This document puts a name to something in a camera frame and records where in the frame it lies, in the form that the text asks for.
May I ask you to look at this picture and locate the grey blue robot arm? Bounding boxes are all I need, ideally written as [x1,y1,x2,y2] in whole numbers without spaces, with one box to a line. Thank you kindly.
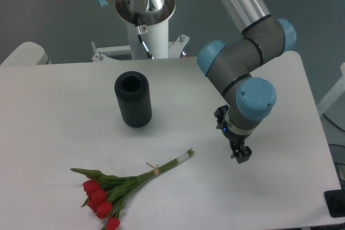
[97,0,296,163]

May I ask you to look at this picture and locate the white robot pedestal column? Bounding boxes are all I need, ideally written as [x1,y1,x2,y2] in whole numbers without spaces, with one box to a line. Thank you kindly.
[125,20,169,60]

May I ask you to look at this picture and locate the white metal base frame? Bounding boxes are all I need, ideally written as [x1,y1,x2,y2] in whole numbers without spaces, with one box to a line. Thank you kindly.
[91,34,190,62]

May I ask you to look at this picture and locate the black cables on floor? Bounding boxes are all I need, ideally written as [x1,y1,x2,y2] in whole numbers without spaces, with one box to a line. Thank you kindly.
[322,113,345,190]

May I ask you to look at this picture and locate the white furniture at right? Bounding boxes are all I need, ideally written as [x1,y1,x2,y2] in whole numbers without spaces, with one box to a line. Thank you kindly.
[316,63,344,117]

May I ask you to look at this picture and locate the red tulip bouquet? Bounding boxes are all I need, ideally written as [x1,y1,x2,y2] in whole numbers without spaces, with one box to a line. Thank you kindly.
[70,149,195,229]

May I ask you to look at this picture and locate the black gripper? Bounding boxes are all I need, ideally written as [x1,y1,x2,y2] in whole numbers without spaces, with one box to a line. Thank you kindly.
[214,105,253,164]

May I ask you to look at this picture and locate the white rounded side table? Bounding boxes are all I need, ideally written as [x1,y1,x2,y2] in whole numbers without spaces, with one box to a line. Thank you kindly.
[1,41,52,67]

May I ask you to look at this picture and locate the black cable on pedestal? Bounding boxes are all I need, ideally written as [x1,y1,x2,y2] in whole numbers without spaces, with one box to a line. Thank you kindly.
[134,11,155,60]

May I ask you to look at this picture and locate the black ribbed vase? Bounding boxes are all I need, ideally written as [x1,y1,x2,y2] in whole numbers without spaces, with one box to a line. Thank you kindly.
[114,71,152,128]

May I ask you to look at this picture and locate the black device at table edge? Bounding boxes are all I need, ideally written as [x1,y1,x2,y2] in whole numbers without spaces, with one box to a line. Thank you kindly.
[324,190,344,218]

